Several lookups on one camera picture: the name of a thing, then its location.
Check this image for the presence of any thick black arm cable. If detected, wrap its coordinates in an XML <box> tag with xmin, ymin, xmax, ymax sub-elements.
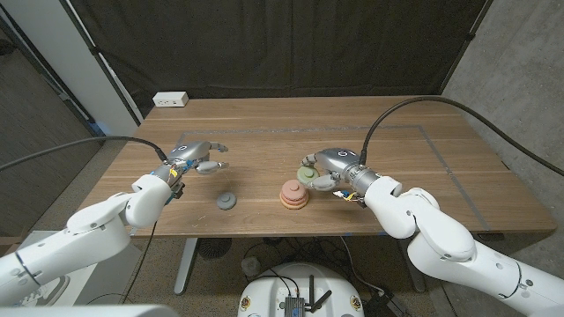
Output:
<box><xmin>0</xmin><ymin>135</ymin><xmax>169</xmax><ymax>173</ymax></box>
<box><xmin>359</xmin><ymin>96</ymin><xmax>564</xmax><ymax>178</ymax></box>

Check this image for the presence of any dusty pink toy disc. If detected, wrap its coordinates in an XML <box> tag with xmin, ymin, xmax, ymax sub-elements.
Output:
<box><xmin>281</xmin><ymin>179</ymin><xmax>308</xmax><ymax>200</ymax></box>

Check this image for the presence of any black power adapter box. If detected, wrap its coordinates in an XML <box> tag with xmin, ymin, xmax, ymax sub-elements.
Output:
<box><xmin>363</xmin><ymin>290</ymin><xmax>409</xmax><ymax>317</ymax></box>

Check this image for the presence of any grey table leg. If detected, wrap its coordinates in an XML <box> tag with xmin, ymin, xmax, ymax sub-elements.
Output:
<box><xmin>398</xmin><ymin>240</ymin><xmax>427</xmax><ymax>294</ymax></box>

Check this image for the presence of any black backdrop curtain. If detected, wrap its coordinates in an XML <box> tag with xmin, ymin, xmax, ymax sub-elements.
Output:
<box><xmin>68</xmin><ymin>0</ymin><xmax>490</xmax><ymax>119</ymax></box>

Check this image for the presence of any white power strip box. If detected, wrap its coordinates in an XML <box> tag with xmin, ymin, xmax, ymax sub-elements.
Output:
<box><xmin>152</xmin><ymin>91</ymin><xmax>189</xmax><ymax>108</ymax></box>

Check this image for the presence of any grey and white shoe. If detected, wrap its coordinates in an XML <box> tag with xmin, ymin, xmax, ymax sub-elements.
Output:
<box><xmin>17</xmin><ymin>275</ymin><xmax>71</xmax><ymax>308</ymax></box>

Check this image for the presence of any green toy disc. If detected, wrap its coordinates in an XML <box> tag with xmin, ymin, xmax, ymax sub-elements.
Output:
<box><xmin>296</xmin><ymin>165</ymin><xmax>321</xmax><ymax>187</ymax></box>

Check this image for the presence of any grey router with black antennas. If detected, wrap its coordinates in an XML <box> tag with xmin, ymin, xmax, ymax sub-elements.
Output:
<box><xmin>284</xmin><ymin>275</ymin><xmax>333</xmax><ymax>317</ymax></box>

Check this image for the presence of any round grey floor object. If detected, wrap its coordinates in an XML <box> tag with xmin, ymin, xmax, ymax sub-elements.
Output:
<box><xmin>241</xmin><ymin>256</ymin><xmax>262</xmax><ymax>277</ymax></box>

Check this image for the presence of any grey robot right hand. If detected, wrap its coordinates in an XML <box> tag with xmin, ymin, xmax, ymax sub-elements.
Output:
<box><xmin>301</xmin><ymin>147</ymin><xmax>381</xmax><ymax>202</ymax></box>

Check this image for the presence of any black backdrop stand pole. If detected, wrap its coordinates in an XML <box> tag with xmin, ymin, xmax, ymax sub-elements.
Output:
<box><xmin>58</xmin><ymin>0</ymin><xmax>145</xmax><ymax>127</ymax></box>
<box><xmin>437</xmin><ymin>0</ymin><xmax>494</xmax><ymax>96</ymax></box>

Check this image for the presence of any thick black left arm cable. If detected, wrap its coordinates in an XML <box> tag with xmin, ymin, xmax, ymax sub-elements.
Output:
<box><xmin>0</xmin><ymin>135</ymin><xmax>169</xmax><ymax>173</ymax></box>

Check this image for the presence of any white robot torso edge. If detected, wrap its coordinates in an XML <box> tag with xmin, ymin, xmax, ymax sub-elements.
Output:
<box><xmin>0</xmin><ymin>304</ymin><xmax>180</xmax><ymax>317</ymax></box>

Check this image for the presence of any white floor platform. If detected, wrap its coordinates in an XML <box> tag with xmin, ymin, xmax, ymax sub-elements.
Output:
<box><xmin>12</xmin><ymin>231</ymin><xmax>142</xmax><ymax>308</ymax></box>

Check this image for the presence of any small black floor fan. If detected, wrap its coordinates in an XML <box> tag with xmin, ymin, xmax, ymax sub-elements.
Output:
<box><xmin>197</xmin><ymin>237</ymin><xmax>233</xmax><ymax>260</ymax></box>

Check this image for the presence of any grey toy disc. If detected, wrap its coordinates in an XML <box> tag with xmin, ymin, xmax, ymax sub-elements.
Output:
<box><xmin>216</xmin><ymin>191</ymin><xmax>238</xmax><ymax>211</ymax></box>

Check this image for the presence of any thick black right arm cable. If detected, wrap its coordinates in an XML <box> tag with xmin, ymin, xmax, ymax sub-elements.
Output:
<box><xmin>359</xmin><ymin>96</ymin><xmax>564</xmax><ymax>178</ymax></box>

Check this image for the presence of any white table leg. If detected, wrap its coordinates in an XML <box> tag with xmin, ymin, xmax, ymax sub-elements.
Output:
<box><xmin>174</xmin><ymin>237</ymin><xmax>199</xmax><ymax>295</ymax></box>

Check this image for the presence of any grey tape outline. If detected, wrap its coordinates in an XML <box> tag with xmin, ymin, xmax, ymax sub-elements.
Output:
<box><xmin>131</xmin><ymin>124</ymin><xmax>493</xmax><ymax>237</ymax></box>

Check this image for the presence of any thin black left wrist cable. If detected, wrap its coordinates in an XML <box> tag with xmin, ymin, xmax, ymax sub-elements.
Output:
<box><xmin>85</xmin><ymin>221</ymin><xmax>159</xmax><ymax>306</ymax></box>

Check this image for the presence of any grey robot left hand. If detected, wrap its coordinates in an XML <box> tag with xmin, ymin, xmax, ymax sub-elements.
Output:
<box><xmin>152</xmin><ymin>140</ymin><xmax>230</xmax><ymax>186</ymax></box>

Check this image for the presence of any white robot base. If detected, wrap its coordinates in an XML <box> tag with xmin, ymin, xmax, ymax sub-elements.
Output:
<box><xmin>237</xmin><ymin>262</ymin><xmax>366</xmax><ymax>317</ymax></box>

